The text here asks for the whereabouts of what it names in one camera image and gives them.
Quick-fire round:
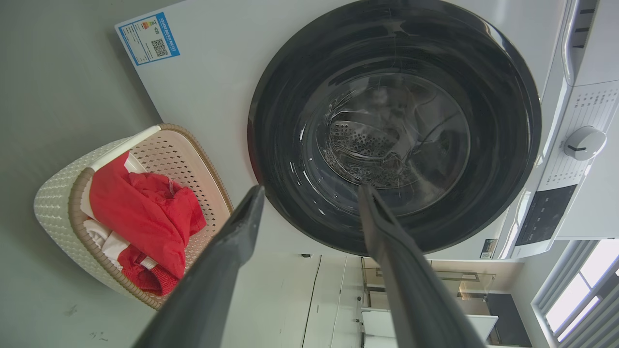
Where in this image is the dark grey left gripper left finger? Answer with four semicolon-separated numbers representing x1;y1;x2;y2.
133;185;265;348

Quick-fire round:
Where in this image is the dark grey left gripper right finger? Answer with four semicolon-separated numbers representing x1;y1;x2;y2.
357;185;486;348

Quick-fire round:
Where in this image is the cream perforated laundry basket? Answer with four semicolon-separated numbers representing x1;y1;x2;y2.
33;124;234;310

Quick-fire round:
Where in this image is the red garment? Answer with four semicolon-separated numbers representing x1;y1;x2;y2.
89;151;207;296

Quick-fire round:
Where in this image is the dark cabinet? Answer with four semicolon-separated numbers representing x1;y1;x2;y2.
486;293;531;347

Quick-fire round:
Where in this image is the white garment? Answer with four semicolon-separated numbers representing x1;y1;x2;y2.
80;154;148;271

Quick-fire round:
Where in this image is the black washer display panel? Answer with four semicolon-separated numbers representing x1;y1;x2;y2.
515;184;577;247

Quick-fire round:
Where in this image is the white front-load washing machine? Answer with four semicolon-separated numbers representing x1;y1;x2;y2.
115;0;619;260

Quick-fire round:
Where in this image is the white round control knob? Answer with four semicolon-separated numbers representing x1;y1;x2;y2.
563;126;607;161

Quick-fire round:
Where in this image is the round dark washing machine door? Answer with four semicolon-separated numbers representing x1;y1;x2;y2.
247;0;542;257

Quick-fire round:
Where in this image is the blue energy label sticker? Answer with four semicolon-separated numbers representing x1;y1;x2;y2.
118;12;180;66

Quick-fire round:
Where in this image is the white detergent drawer front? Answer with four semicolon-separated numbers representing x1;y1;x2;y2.
561;0;619;87

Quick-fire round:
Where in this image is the bright window with frame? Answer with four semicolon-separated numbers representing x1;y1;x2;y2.
531;239;619;348

